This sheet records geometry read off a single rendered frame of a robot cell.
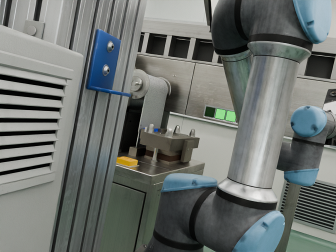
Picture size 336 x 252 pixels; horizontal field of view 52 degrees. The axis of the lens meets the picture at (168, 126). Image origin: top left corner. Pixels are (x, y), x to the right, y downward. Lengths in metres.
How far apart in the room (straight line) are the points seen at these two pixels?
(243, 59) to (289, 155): 0.27
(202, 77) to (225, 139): 2.41
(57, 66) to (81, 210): 0.30
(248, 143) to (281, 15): 0.23
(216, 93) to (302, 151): 1.09
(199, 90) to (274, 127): 1.33
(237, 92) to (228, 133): 3.47
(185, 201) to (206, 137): 3.67
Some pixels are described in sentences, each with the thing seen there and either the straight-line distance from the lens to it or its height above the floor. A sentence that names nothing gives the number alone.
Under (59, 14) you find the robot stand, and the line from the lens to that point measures 0.46.
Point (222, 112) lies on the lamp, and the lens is 1.89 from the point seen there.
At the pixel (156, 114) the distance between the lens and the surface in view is 1.85.
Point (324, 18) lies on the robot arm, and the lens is 0.69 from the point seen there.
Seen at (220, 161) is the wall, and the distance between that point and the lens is 4.33.
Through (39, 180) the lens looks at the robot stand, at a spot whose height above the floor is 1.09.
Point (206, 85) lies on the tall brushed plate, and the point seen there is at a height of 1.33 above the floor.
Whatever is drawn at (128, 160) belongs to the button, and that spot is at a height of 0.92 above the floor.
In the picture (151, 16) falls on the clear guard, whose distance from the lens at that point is 2.19.
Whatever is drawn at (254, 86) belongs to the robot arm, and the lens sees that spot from 0.65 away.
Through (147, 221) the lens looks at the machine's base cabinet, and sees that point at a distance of 1.45.
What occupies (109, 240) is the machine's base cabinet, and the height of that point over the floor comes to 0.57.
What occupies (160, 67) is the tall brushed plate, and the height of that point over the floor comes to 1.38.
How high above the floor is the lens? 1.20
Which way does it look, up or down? 4 degrees down
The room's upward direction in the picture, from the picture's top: 11 degrees clockwise
